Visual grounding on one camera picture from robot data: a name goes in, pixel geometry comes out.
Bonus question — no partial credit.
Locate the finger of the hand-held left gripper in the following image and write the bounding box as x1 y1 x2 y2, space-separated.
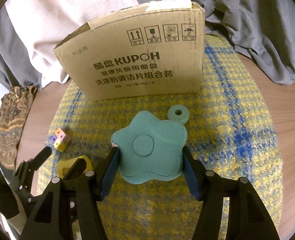
14 147 52 179
62 158 86 181

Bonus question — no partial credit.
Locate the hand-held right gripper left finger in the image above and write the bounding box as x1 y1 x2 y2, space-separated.
19 146 120 240

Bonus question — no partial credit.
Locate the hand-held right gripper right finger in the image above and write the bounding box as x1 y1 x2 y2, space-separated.
182 145 280 240

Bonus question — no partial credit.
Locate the yellow toy cup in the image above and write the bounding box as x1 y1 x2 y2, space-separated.
57 155 93 178

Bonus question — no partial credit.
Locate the teal star-shaped plush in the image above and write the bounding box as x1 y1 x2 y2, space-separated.
111 110 187 184

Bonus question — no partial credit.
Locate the brown cardboard box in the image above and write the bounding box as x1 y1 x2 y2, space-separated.
53 1 206 102

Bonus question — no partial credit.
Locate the white plush toy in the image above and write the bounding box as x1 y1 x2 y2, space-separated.
146 0 180 12

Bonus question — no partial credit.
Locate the multicoloured toy cube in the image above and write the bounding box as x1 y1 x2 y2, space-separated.
50 127 71 152

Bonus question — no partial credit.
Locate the brown patterned scarf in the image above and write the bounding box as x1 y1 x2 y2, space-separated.
0 85 39 167

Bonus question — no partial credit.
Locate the yellow blue woven mat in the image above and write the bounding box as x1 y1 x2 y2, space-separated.
36 34 284 240

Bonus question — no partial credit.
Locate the grey curtain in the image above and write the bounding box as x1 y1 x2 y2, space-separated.
127 0 295 84
0 4 41 90

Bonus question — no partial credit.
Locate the pale pink curtain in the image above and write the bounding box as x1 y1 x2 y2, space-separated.
2 0 150 88

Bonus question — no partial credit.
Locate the teal toy ring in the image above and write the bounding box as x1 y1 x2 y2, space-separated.
168 105 190 124

